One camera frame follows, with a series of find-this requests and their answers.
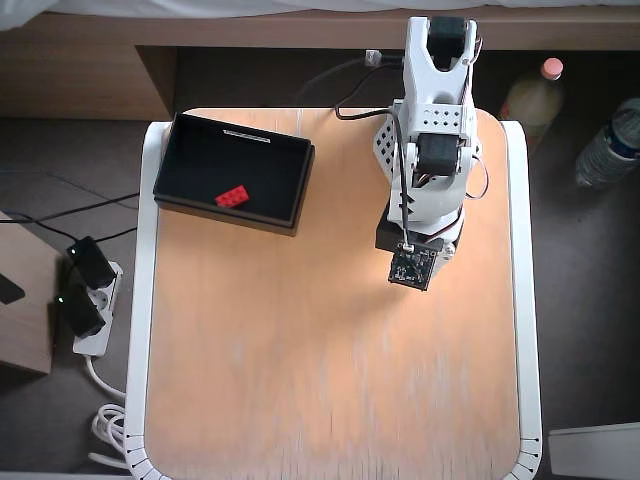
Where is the clear plastic water bottle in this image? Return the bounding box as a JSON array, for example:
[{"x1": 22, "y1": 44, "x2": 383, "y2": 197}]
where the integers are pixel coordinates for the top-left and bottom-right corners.
[{"x1": 574, "y1": 97, "x2": 640, "y2": 189}]

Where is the black camera cable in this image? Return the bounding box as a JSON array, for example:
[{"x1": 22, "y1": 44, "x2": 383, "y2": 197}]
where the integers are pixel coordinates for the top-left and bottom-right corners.
[{"x1": 334, "y1": 64, "x2": 416, "y2": 251}]

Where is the white power strip cable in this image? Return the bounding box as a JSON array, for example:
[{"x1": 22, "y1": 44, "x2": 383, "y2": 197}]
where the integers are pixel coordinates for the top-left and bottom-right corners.
[{"x1": 84, "y1": 352, "x2": 132, "y2": 471}]

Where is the red lego block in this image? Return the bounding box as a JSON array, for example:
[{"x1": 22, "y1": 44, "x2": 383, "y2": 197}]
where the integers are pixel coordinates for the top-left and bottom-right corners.
[{"x1": 214, "y1": 184, "x2": 251, "y2": 208}]

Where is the black power adapter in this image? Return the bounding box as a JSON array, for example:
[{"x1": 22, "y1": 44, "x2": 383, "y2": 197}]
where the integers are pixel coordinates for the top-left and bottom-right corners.
[
  {"x1": 53, "y1": 282, "x2": 107, "y2": 337},
  {"x1": 65, "y1": 236, "x2": 117, "y2": 289}
]

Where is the black camera circuit board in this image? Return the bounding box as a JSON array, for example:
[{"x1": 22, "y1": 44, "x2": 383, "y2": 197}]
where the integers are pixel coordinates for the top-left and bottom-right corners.
[{"x1": 388, "y1": 246, "x2": 435, "y2": 292}]

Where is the black cable with silver plug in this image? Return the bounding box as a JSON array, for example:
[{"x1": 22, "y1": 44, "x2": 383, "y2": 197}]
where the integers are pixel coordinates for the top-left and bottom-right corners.
[{"x1": 298, "y1": 48, "x2": 407, "y2": 101}]

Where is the white table frame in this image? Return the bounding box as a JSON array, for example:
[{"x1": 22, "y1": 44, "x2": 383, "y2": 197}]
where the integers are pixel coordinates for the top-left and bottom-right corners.
[{"x1": 123, "y1": 119, "x2": 544, "y2": 480}]

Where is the white power strip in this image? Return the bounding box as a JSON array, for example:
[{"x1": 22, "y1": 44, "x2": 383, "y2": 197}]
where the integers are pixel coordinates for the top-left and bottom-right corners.
[{"x1": 72, "y1": 259, "x2": 125, "y2": 357}]

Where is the black rectangular bin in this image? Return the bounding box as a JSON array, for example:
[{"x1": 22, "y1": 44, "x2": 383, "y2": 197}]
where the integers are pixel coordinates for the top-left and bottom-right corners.
[{"x1": 152, "y1": 112, "x2": 316, "y2": 238}]

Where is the light wooden box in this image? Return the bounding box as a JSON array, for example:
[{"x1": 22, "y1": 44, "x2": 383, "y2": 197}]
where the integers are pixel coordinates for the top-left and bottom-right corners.
[{"x1": 0, "y1": 209, "x2": 59, "y2": 376}]

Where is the brown wooden bed frame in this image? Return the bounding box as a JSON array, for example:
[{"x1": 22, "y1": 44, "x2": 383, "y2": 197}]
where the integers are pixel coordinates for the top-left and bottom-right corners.
[{"x1": 0, "y1": 12, "x2": 640, "y2": 121}]

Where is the thin black floor cable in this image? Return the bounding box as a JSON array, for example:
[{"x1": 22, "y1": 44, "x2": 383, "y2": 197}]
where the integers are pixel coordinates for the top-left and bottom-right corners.
[
  {"x1": 27, "y1": 219, "x2": 141, "y2": 249},
  {"x1": 0, "y1": 192, "x2": 141, "y2": 224}
]

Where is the yellow bottle pink cap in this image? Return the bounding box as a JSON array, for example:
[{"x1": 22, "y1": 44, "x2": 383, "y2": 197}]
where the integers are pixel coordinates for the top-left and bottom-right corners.
[{"x1": 497, "y1": 57, "x2": 566, "y2": 151}]

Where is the white flat box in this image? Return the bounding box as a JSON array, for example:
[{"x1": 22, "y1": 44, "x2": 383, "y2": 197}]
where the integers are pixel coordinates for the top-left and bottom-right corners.
[{"x1": 547, "y1": 422, "x2": 640, "y2": 479}]

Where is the white bedding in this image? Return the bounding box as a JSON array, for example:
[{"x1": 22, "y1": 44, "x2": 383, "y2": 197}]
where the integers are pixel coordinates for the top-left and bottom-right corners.
[{"x1": 0, "y1": 0, "x2": 640, "y2": 31}]

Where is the small black flat object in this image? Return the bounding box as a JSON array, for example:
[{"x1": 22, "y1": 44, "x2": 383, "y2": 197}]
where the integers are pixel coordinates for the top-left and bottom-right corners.
[{"x1": 0, "y1": 273, "x2": 25, "y2": 306}]

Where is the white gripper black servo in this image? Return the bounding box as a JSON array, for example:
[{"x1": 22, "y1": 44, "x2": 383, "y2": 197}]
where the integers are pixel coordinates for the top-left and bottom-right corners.
[{"x1": 374, "y1": 207, "x2": 466, "y2": 274}]

